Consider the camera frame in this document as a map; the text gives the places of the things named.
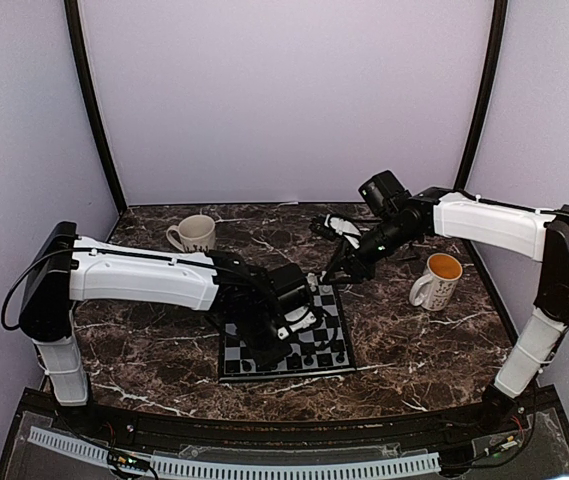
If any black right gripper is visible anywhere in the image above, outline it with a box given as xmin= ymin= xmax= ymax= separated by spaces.
xmin=323 ymin=216 xmax=418 ymax=284

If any white chess piece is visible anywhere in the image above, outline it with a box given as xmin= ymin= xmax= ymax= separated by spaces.
xmin=307 ymin=273 xmax=318 ymax=292

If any black grey chess board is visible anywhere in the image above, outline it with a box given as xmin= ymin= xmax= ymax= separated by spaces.
xmin=218 ymin=285 xmax=357 ymax=383

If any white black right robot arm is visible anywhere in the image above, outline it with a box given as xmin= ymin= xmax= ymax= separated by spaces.
xmin=310 ymin=171 xmax=569 ymax=434

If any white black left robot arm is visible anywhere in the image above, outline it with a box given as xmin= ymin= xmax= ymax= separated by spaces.
xmin=0 ymin=221 xmax=319 ymax=436

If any white mug orange interior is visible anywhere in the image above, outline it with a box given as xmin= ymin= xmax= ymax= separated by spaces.
xmin=409 ymin=253 xmax=463 ymax=311

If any cream floral mug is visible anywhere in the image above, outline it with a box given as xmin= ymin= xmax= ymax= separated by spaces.
xmin=165 ymin=214 xmax=216 ymax=253

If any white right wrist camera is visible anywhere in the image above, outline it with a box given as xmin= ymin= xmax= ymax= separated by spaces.
xmin=309 ymin=214 xmax=362 ymax=248

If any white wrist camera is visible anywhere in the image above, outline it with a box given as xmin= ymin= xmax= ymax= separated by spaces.
xmin=309 ymin=214 xmax=362 ymax=248
xmin=277 ymin=307 xmax=317 ymax=340

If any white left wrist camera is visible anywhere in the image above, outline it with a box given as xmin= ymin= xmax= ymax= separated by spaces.
xmin=277 ymin=307 xmax=317 ymax=340

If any black front rail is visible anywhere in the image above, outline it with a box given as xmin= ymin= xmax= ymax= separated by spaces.
xmin=93 ymin=405 xmax=484 ymax=449

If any white slotted cable duct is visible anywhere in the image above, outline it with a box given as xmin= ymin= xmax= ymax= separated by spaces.
xmin=27 ymin=426 xmax=441 ymax=479

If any black right frame post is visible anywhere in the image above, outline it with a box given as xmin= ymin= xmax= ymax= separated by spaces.
xmin=453 ymin=0 xmax=509 ymax=190

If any black frame post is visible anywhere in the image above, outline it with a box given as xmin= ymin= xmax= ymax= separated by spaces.
xmin=453 ymin=0 xmax=509 ymax=190
xmin=63 ymin=0 xmax=128 ymax=215

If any black left frame post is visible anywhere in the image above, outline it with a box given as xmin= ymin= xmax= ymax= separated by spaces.
xmin=63 ymin=0 xmax=128 ymax=215

